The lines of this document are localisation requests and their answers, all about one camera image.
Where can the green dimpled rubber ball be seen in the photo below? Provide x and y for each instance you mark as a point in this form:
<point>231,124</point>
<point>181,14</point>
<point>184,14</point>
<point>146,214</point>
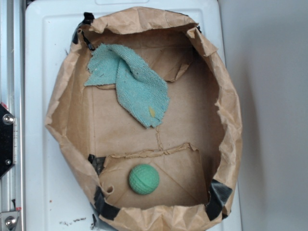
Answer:
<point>143,179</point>

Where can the teal terry cloth rag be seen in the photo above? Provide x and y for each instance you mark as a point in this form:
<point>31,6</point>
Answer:
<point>139,89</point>

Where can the brown paper bag tray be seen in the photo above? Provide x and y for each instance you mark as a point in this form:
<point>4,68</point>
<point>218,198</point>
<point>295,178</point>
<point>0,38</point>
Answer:
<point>196,150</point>

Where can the black metal corner bracket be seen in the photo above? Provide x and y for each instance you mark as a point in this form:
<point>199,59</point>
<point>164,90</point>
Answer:
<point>7,158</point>

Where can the aluminium frame rail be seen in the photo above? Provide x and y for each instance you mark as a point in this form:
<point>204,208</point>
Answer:
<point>12,14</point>

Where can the silver metal corner bracket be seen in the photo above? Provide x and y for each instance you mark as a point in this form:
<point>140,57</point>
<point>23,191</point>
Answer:
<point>9,221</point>

